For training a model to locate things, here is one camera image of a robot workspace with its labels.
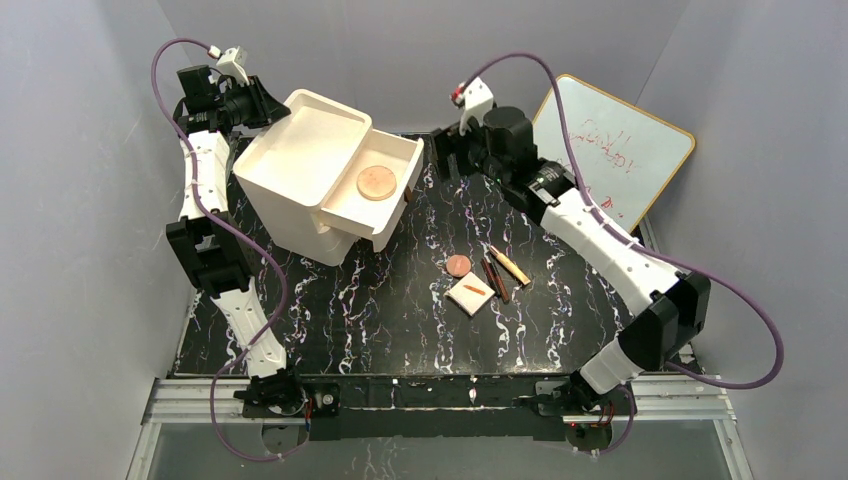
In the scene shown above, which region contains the white drawer organizer box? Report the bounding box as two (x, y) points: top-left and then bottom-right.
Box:
(233, 89), (373, 266)

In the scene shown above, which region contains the large round pink compact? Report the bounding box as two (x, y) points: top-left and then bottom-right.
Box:
(356, 165), (397, 201)

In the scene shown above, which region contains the white drawer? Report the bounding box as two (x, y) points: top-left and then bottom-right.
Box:
(321, 130), (424, 252)

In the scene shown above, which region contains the small round pink compact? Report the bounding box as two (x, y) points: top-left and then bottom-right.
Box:
(445, 255), (472, 278)

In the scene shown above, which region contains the white square makeup palette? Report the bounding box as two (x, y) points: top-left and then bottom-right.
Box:
(445, 273), (495, 317)

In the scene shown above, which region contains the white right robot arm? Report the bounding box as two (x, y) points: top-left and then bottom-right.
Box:
(431, 107), (711, 411)

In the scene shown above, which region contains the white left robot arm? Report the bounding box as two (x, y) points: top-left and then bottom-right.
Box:
(166, 65), (308, 416)

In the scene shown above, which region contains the dark brown makeup pencil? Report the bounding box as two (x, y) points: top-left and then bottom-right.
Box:
(481, 257), (503, 299)

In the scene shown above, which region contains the yellow framed whiteboard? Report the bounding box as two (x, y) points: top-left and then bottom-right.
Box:
(557, 74), (696, 232)

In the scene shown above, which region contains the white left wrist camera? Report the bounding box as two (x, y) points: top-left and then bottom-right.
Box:
(216, 46), (250, 86)

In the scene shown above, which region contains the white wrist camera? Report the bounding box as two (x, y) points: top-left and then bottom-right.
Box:
(451, 77), (495, 136)
(216, 46), (250, 86)

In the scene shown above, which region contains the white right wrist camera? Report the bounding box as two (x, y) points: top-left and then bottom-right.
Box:
(451, 77), (495, 136)

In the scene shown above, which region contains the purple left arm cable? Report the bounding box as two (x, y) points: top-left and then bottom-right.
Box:
(150, 37), (313, 464)

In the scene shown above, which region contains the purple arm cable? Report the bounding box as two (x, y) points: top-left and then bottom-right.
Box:
(451, 52), (785, 456)
(150, 37), (313, 464)

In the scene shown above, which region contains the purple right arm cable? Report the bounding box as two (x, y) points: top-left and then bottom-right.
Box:
(451, 52), (785, 456)

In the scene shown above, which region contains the aluminium right side rail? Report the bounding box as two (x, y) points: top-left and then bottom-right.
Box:
(639, 219), (711, 365)

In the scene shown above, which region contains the aluminium front mounting rail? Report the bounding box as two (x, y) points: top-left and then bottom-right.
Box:
(143, 373), (736, 425)

